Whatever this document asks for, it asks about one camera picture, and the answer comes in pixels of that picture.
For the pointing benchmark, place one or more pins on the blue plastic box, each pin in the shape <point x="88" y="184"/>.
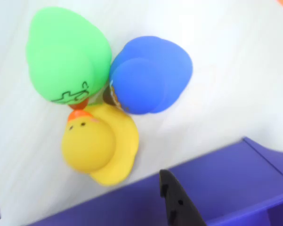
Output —
<point x="226" y="181"/>

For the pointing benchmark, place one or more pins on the blue rubber duck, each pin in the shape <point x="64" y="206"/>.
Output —
<point x="150" y="77"/>

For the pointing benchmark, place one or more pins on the yellow rubber duck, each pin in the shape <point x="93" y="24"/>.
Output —
<point x="94" y="148"/>

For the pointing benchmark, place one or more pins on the green rubber duck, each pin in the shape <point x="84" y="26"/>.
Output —
<point x="63" y="54"/>

